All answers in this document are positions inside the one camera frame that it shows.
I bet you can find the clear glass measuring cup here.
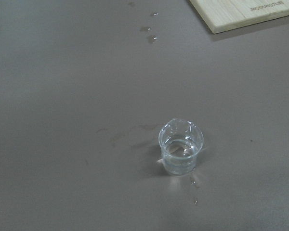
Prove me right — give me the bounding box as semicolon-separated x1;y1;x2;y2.
158;118;204;176

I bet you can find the wooden cutting board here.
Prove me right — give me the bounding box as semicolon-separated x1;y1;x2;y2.
190;0;289;34

